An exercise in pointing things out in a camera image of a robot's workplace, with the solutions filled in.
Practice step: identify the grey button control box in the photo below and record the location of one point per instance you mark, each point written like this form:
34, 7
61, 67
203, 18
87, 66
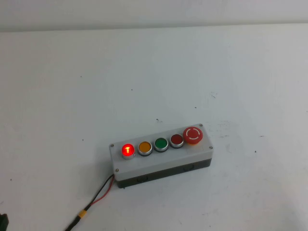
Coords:
168, 161

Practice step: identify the red emergency stop mushroom button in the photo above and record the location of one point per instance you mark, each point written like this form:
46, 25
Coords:
192, 135

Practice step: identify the dark red push button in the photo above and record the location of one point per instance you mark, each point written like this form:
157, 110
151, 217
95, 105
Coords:
176, 140

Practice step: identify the yellow push button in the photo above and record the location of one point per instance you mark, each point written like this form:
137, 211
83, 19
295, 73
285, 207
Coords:
145, 148

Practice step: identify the green push button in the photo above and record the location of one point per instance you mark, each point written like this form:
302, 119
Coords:
161, 143

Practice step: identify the red indicator lamp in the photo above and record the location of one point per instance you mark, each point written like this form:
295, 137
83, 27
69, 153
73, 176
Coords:
127, 150

